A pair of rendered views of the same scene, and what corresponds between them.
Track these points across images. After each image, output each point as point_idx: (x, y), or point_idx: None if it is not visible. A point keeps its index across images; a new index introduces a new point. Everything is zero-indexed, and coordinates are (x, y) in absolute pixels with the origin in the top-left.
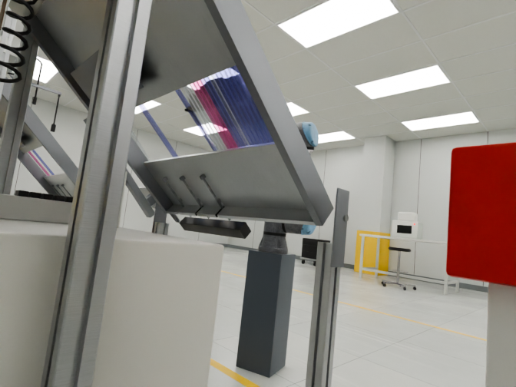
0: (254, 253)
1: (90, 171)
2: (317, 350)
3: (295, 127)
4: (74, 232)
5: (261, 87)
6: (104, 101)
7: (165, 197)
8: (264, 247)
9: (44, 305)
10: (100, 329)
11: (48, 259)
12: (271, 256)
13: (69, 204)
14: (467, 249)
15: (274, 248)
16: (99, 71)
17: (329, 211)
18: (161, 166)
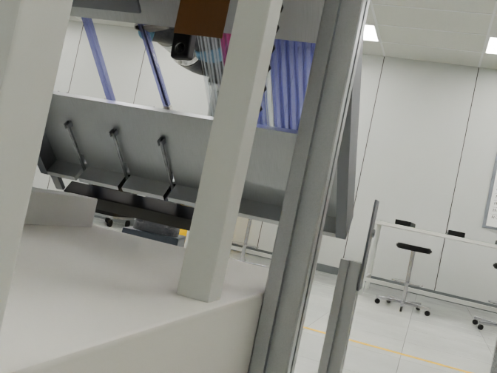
0: (132, 232)
1: (316, 230)
2: None
3: (357, 126)
4: (288, 292)
5: (354, 86)
6: (332, 153)
7: (48, 148)
8: (149, 225)
9: (245, 369)
10: None
11: (254, 320)
12: (161, 239)
13: (53, 196)
14: None
15: (165, 227)
16: (316, 109)
17: (350, 221)
18: (72, 105)
